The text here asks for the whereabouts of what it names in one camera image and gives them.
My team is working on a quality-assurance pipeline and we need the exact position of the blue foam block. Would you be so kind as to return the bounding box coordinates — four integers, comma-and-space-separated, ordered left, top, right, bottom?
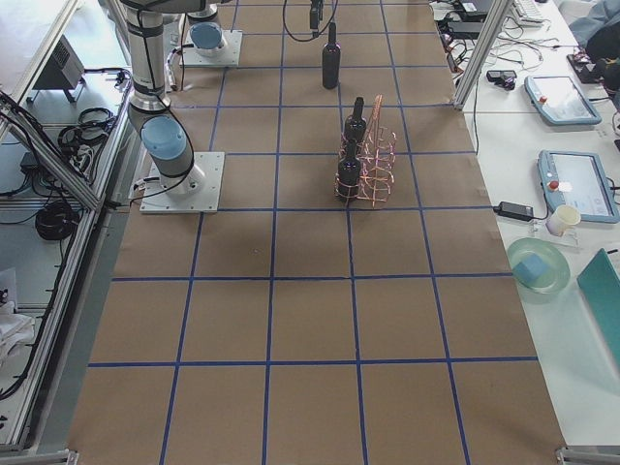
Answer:
512, 253, 552, 287

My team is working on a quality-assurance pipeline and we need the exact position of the dark basket bottle front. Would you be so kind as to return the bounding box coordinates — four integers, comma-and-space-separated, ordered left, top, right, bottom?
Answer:
337, 139, 361, 204

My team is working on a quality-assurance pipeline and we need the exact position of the dark wine bottle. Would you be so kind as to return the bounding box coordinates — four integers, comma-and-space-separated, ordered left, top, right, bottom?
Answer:
322, 21, 341, 89

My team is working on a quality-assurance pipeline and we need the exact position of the blue teach pendant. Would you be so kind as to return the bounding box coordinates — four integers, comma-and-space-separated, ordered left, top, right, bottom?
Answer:
537, 150, 619, 224
524, 76, 602, 125

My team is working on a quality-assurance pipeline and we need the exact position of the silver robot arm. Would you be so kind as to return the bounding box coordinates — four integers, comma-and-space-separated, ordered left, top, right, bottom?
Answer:
122, 1, 215, 197
179, 1, 324, 57

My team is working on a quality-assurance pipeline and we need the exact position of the green glass plate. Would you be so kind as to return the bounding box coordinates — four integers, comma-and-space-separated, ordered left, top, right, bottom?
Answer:
507, 237, 571, 295

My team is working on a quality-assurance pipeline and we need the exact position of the blue teach pendant near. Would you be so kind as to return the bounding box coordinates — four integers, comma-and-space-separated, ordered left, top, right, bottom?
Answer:
537, 150, 619, 224

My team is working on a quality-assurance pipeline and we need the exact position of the copper wire wine basket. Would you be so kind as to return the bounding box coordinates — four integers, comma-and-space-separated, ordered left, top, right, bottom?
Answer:
334, 94, 396, 207

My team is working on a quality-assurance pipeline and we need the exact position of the white paper cup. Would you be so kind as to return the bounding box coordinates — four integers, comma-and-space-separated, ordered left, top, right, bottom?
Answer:
545, 204, 581, 236

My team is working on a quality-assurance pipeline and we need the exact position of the black power adapter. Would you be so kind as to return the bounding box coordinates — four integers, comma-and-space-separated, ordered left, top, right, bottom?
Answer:
493, 201, 534, 222

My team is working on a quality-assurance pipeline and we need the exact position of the teal board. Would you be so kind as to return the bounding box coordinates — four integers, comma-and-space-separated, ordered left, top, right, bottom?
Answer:
577, 248, 619, 364

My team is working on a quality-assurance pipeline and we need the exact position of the blue teach pendant far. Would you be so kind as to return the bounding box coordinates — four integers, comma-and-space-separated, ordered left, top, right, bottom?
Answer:
524, 76, 602, 125

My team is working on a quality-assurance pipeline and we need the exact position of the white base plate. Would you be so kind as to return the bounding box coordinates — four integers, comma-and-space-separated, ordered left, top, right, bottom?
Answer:
183, 30, 243, 68
139, 152, 225, 214

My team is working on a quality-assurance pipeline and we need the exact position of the aluminium frame post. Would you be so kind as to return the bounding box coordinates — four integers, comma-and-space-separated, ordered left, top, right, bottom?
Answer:
452, 0, 512, 110

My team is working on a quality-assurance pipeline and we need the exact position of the dark basket bottle near handle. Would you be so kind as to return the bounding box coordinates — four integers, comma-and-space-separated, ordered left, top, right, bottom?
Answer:
343, 97, 367, 145

